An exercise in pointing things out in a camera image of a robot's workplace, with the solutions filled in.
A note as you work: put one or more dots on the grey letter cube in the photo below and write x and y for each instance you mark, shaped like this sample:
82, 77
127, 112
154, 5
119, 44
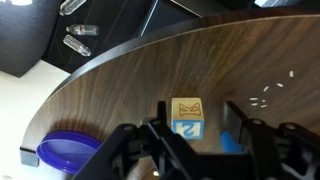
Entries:
187, 117

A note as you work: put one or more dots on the blue cylinder block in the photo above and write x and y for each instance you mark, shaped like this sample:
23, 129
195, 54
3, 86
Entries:
229, 145

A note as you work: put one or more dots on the clear plastic water bottle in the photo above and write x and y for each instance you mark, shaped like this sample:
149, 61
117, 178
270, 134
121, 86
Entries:
76, 46
77, 29

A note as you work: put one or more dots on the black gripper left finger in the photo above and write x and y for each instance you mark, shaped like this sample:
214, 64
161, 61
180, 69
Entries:
121, 151

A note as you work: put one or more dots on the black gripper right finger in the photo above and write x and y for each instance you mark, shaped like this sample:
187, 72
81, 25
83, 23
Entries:
287, 152

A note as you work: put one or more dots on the purple plastic lid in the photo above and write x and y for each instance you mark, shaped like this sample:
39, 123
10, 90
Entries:
67, 151

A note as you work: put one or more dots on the black chair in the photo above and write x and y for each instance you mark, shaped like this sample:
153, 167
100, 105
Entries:
26, 28

